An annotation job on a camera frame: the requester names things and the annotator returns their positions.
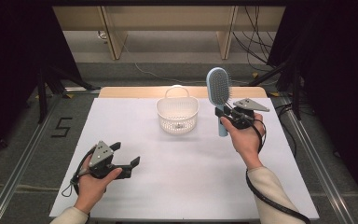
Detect black curtain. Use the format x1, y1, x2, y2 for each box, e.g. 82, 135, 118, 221
266, 0, 358, 216
0, 0, 84, 164

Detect white table cover sheet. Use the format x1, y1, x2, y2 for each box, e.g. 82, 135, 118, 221
48, 97, 321, 220

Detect hand-held gripper cable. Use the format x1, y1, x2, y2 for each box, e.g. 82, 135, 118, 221
244, 117, 311, 224
61, 147, 97, 199

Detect beige wooden desk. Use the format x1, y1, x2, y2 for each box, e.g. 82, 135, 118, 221
51, 5, 286, 61

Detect person's left hand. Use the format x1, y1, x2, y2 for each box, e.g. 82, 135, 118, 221
74, 145, 124, 216

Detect right hand-held gripper cable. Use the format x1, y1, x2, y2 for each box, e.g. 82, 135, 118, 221
244, 117, 311, 224

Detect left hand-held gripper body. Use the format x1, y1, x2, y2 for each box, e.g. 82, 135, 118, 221
89, 140, 124, 180

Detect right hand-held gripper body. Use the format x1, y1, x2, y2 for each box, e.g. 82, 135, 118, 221
227, 98, 270, 130

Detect black floor cables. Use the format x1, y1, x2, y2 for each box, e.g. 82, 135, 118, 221
274, 102, 298, 158

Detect light blue hairbrush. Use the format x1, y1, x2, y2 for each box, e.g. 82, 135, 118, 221
205, 66, 233, 138

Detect left hand-held gripper cable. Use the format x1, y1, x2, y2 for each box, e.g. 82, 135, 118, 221
61, 147, 97, 199

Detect black metal stand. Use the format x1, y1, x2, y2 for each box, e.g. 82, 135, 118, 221
248, 57, 303, 121
36, 63, 102, 125

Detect beige floor cable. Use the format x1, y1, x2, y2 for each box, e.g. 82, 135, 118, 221
0, 182, 60, 192

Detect white floor cable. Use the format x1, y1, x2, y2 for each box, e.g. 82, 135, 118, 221
122, 43, 253, 86

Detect white plastic basket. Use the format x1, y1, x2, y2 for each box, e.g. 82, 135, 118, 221
156, 85, 200, 135

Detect aluminium floor rail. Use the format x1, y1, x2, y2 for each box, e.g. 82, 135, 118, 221
279, 95, 355, 224
0, 92, 67, 224

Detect person's right hand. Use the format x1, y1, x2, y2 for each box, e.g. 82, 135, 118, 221
220, 112, 266, 171

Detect hanging black cables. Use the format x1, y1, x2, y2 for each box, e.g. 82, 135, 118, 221
232, 5, 282, 73

